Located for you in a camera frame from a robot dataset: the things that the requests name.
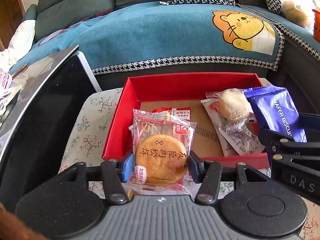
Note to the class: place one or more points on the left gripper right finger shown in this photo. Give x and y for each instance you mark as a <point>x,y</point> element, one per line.
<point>208,174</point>

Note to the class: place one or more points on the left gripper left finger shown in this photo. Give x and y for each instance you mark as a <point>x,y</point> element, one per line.
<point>114,172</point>

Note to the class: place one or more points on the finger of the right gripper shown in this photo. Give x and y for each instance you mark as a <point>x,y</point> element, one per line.
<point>311,125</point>
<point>278,143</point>

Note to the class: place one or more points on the white noodle snack packet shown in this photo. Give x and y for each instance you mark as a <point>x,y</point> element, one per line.
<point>217,121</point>

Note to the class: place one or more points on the white printed sauce packet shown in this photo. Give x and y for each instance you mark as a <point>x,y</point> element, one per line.
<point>242,140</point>

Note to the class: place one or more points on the purple wafer biscuit packet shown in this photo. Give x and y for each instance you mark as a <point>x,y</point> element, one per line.
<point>274,109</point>

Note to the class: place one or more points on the meat floss cake packet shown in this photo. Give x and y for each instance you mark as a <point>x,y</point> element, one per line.
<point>161,144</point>

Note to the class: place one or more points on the clear white pastry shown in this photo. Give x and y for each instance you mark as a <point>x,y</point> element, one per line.
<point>233,106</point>

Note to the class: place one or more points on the white red spicy strip packet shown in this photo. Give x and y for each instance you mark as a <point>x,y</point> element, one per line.
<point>182,113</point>

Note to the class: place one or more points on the red cardboard box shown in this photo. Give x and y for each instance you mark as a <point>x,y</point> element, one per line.
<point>150,92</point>

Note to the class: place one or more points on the person left hand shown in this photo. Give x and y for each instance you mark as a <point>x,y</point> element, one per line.
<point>13,228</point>

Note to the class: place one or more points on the grey green sofa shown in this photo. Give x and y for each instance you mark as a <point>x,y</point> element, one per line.
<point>298,68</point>

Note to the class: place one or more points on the floral tablecloth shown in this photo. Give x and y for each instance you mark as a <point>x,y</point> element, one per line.
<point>90,131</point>

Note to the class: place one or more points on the orange plastic basket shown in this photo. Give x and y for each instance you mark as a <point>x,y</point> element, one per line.
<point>316,29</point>

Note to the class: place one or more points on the white printed plastic bag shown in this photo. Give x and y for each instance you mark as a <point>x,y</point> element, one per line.
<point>299,12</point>

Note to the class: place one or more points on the black glossy tv stand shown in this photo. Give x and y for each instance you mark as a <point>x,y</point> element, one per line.
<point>34,134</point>

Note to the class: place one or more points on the blue lion sofa cover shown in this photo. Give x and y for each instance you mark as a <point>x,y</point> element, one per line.
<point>154,34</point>

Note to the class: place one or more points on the white red plastic bag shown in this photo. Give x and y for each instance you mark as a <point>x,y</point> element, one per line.
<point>5,81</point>

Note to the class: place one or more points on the white cloth on sofa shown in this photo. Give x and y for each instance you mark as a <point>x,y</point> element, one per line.
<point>19,45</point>

